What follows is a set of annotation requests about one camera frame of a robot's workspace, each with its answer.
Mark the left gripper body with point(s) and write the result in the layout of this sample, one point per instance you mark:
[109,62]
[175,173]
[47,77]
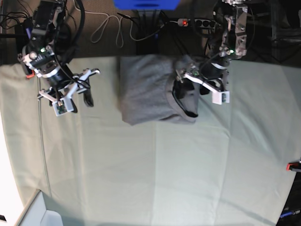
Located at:
[193,73]

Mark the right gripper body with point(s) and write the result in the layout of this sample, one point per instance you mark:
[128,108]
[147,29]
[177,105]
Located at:
[78,83]

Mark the grey t-shirt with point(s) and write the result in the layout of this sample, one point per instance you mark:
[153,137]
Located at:
[150,91]

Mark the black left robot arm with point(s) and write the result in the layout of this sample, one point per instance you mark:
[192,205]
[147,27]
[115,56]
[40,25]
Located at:
[227,42]

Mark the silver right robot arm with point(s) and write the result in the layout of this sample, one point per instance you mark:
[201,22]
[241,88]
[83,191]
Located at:
[48,53]

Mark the red black left clamp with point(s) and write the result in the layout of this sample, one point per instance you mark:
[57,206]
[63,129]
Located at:
[28,72]

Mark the white power strip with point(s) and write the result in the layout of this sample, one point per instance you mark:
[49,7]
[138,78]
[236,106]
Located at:
[199,23]

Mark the blue box top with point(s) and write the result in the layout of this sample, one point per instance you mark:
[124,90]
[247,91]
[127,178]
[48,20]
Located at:
[146,4]

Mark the green table cloth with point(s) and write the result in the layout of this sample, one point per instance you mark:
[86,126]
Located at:
[227,169]

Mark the red right clamp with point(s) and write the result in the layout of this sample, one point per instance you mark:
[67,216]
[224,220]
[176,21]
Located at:
[294,166]

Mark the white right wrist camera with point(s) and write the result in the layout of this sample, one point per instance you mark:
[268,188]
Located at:
[64,106]

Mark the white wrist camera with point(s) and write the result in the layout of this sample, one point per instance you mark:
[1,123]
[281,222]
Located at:
[64,106]
[221,97]

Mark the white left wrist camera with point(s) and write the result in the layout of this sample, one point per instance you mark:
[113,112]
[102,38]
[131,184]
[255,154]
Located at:
[221,97]

